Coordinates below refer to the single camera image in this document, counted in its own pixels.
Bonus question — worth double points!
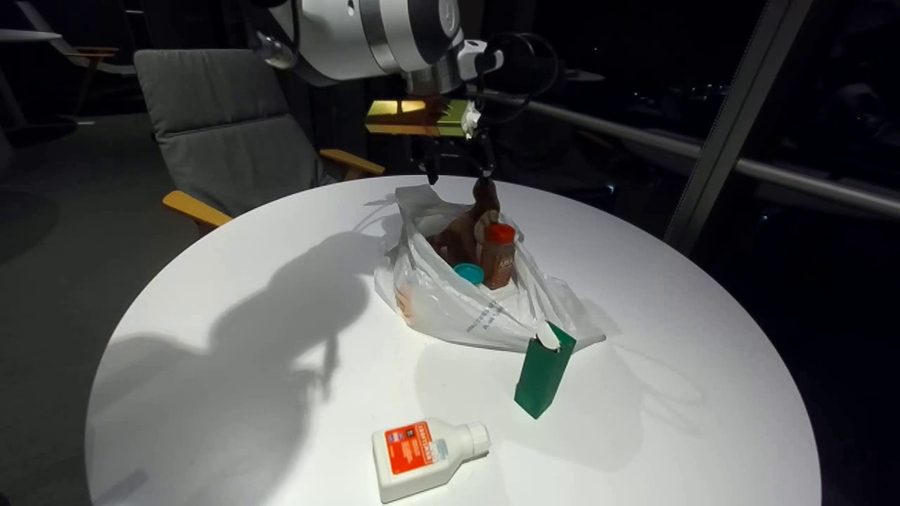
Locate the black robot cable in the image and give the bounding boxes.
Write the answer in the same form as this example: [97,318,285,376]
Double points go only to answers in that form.
[475,29,569,127]

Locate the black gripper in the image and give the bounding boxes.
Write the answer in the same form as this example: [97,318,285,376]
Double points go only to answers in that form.
[419,134,500,188]

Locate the spice jar red lid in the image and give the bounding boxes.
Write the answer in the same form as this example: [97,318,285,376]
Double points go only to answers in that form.
[481,219,520,292]

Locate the white bottle orange label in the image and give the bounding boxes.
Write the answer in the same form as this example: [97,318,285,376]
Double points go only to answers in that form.
[368,417,495,506]

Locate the translucent white plastic bag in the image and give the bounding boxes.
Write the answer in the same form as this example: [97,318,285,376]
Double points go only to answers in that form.
[372,182,614,354]

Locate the grey chair wooden armrests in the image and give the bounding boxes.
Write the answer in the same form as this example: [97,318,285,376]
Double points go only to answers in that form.
[130,46,392,234]

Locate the grey vertical window post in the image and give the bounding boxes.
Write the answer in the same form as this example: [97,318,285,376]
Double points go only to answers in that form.
[662,0,819,254]

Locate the yellowish wrist camera box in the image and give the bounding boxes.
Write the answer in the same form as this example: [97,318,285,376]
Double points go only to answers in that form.
[361,94,486,144]

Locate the horizontal metal railing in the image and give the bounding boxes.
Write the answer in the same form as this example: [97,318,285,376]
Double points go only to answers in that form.
[475,87,900,226]

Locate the green bottle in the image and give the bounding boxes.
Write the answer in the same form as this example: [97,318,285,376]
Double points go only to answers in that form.
[513,320,580,421]

